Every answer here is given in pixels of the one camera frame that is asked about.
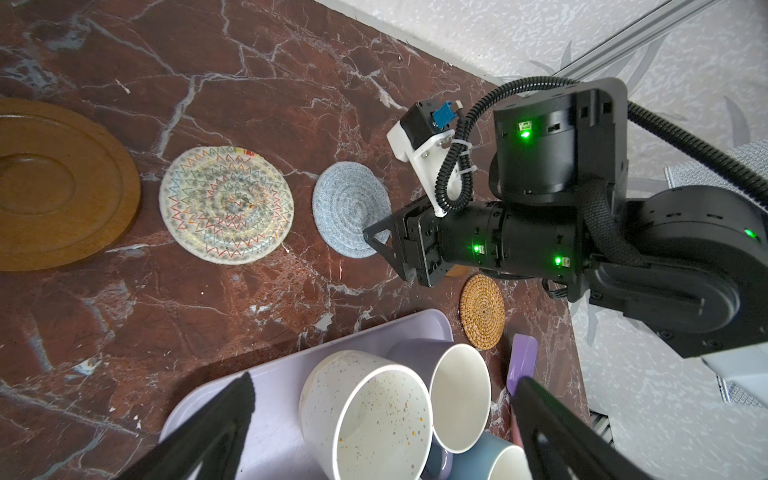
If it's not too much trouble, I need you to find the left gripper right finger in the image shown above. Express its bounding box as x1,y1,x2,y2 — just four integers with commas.
512,377,649,480

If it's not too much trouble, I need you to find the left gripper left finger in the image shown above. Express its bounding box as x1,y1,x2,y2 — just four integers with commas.
120,373,255,479

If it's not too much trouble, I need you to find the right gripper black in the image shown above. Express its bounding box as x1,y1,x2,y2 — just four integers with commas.
363,197,444,287

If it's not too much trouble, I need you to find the rattan wicker coaster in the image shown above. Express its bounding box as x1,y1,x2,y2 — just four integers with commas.
459,274,506,350

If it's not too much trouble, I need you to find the lilac mug white inside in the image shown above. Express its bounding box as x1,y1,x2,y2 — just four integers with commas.
386,338,491,454

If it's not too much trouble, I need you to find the white speckled mug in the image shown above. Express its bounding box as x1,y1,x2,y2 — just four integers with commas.
299,350,433,479

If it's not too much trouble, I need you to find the brown wooden coaster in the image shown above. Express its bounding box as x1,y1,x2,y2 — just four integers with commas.
1,98,141,272
446,265,471,278

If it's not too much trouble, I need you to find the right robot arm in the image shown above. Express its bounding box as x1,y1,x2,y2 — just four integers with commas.
363,76,767,381

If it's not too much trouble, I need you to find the grey-blue woven coaster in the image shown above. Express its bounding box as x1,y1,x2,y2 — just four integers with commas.
312,161,392,259

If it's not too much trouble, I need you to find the lilac plastic tray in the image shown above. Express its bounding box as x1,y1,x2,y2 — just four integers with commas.
158,308,454,480

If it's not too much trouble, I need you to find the light blue mug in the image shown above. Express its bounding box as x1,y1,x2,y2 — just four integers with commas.
448,432,533,480

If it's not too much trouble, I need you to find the purple scoop pink handle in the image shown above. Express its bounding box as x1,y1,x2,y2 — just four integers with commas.
505,334,539,448

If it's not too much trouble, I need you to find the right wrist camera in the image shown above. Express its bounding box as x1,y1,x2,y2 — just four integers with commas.
387,99,477,221

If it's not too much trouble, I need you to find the white wire mesh basket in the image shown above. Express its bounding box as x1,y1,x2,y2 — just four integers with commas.
665,140,767,409

